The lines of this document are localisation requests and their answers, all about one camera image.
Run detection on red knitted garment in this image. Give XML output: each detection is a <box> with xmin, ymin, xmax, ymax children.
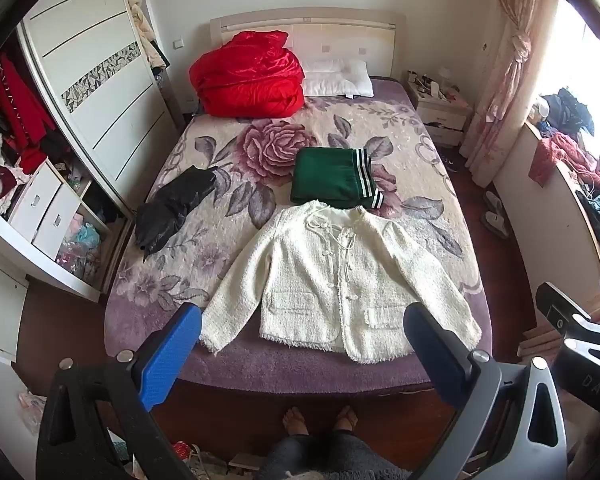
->
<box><xmin>527</xmin><ymin>132</ymin><xmax>600</xmax><ymax>188</ymax></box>

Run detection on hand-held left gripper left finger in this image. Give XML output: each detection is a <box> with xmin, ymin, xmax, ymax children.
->
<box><xmin>36</xmin><ymin>303</ymin><xmax>202</xmax><ymax>480</ymax></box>

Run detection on folded green striped garment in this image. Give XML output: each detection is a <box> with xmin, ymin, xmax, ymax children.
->
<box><xmin>290</xmin><ymin>147</ymin><xmax>385</xmax><ymax>209</ymax></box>

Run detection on person's right foot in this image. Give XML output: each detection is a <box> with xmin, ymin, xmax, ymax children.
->
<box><xmin>334</xmin><ymin>405</ymin><xmax>357</xmax><ymax>432</ymax></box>

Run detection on white wardrobe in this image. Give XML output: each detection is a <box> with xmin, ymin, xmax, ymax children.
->
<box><xmin>0</xmin><ymin>0</ymin><xmax>181</xmax><ymax>361</ymax></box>

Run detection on white sliding wardrobe door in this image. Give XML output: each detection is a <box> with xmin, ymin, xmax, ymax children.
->
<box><xmin>17</xmin><ymin>0</ymin><xmax>181</xmax><ymax>216</ymax></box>

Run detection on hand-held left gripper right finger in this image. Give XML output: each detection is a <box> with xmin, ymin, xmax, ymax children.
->
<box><xmin>404</xmin><ymin>302</ymin><xmax>569</xmax><ymax>480</ymax></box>

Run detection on person's left foot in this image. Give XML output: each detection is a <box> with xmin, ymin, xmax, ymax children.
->
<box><xmin>282</xmin><ymin>406</ymin><xmax>311</xmax><ymax>437</ymax></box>

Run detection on white nightstand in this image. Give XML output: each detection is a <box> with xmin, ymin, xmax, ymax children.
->
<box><xmin>405</xmin><ymin>70</ymin><xmax>473</xmax><ymax>147</ymax></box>

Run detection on beige garment hanging on wardrobe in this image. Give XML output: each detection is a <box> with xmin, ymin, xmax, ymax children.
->
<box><xmin>127</xmin><ymin>0</ymin><xmax>171</xmax><ymax>71</ymax></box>

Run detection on bed with purple floral blanket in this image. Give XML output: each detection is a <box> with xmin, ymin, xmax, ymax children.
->
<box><xmin>105</xmin><ymin>77</ymin><xmax>493</xmax><ymax>396</ymax></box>

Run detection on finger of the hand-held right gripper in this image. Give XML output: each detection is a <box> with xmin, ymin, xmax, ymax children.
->
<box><xmin>536</xmin><ymin>282</ymin><xmax>593</xmax><ymax>333</ymax></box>

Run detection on grey slipper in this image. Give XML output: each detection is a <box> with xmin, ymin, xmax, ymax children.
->
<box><xmin>485</xmin><ymin>211</ymin><xmax>511</xmax><ymax>239</ymax></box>
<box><xmin>482</xmin><ymin>190</ymin><xmax>505</xmax><ymax>216</ymax></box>

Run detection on hanging red clothes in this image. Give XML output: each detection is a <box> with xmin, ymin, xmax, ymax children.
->
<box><xmin>0</xmin><ymin>55</ymin><xmax>56</xmax><ymax>173</ymax></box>

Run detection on red quilt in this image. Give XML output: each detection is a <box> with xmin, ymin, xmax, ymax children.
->
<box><xmin>189</xmin><ymin>30</ymin><xmax>306</xmax><ymax>117</ymax></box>

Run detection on clutter of packets on floor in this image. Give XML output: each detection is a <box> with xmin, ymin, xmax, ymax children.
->
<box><xmin>172</xmin><ymin>440</ymin><xmax>268</xmax><ymax>480</ymax></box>

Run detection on black shiny garment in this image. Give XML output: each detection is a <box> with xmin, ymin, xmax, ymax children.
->
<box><xmin>135</xmin><ymin>165</ymin><xmax>218</xmax><ymax>253</ymax></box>

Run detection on clutter on nightstand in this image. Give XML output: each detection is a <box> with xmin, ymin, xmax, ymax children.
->
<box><xmin>412</xmin><ymin>67</ymin><xmax>468</xmax><ymax>101</ymax></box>

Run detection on pink patterned curtain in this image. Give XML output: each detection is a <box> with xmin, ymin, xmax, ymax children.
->
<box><xmin>460</xmin><ymin>0</ymin><xmax>561</xmax><ymax>186</ymax></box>

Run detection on person's foot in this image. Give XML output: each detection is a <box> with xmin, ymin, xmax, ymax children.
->
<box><xmin>282</xmin><ymin>406</ymin><xmax>311</xmax><ymax>437</ymax></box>
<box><xmin>334</xmin><ymin>405</ymin><xmax>357</xmax><ymax>432</ymax></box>

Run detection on person's grey trouser legs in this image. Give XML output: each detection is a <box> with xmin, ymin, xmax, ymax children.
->
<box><xmin>257</xmin><ymin>430</ymin><xmax>413</xmax><ymax>480</ymax></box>

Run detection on white wardrobe drawer unit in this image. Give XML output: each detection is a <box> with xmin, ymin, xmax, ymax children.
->
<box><xmin>7</xmin><ymin>160</ymin><xmax>83</xmax><ymax>261</ymax></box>

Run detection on white tweed jacket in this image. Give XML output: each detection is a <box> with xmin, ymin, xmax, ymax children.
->
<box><xmin>198</xmin><ymin>200</ymin><xmax>482</xmax><ymax>363</ymax></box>

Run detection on beige bed headboard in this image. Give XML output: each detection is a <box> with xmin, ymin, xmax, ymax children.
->
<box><xmin>210</xmin><ymin>7</ymin><xmax>406</xmax><ymax>81</ymax></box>

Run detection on white pillow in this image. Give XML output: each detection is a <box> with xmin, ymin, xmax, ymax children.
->
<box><xmin>300</xmin><ymin>58</ymin><xmax>374</xmax><ymax>98</ymax></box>

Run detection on pile of pastel clothes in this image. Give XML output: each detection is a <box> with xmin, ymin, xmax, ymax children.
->
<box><xmin>55</xmin><ymin>212</ymin><xmax>103</xmax><ymax>283</ymax></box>

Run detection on dark blue clothes pile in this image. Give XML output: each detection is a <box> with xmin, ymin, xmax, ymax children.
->
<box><xmin>540</xmin><ymin>87</ymin><xmax>596</xmax><ymax>137</ymax></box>

